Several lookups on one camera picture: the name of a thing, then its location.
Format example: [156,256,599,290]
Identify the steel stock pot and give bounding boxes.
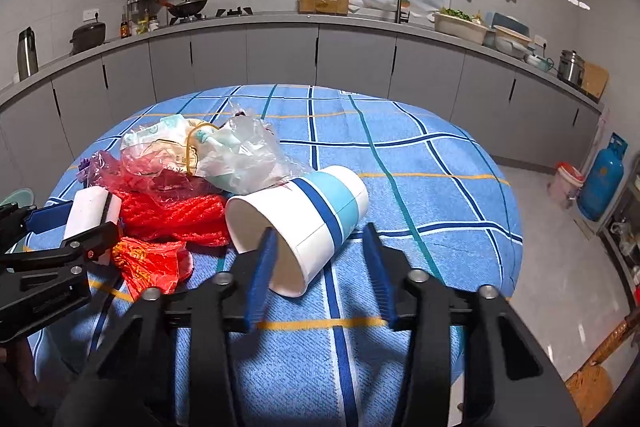
[557,49,586,85]

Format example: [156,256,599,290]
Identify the grey kitchen cabinets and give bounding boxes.
[0,12,606,202]

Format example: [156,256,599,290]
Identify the red plastic mesh bag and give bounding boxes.
[117,188,232,249]

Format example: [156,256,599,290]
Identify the white foam block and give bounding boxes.
[62,187,123,267]

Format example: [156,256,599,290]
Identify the clear plastic bag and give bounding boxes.
[194,113,302,196]

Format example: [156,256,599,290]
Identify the blue gas cylinder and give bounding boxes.
[577,132,628,223]

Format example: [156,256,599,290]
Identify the straw broom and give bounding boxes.
[565,317,633,413]

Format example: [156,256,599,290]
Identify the blue checked tablecloth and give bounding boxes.
[27,83,525,427]

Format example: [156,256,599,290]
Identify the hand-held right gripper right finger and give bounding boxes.
[362,223,583,427]

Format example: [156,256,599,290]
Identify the beige basin with vegetables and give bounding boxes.
[432,8,490,46]

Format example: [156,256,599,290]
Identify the pinkish crumpled plastic bag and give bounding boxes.
[91,148,227,208]

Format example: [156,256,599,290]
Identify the metal shelf rack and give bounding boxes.
[597,177,640,308]

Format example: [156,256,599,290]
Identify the steel thermos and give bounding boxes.
[17,27,40,80]

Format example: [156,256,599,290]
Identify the gas stove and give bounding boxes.
[170,6,256,25]

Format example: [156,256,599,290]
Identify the wooden cutting board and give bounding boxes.
[582,62,610,102]

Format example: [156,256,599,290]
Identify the orange-red plastic bag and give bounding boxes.
[110,238,195,303]

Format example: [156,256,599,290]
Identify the white trash bin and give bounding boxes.
[547,162,586,209]

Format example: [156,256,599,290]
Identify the beige plastic basin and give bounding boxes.
[492,26,532,54]

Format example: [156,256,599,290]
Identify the white blue striped paper cup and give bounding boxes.
[225,165,370,299]

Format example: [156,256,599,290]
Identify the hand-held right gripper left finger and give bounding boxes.
[52,227,281,427]

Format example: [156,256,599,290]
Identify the black wok with lid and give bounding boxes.
[159,0,208,20]

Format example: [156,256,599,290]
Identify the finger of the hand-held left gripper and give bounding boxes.
[0,221,122,282]
[0,201,75,253]

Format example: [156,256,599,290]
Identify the white green printed plastic bag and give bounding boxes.
[121,113,222,174]

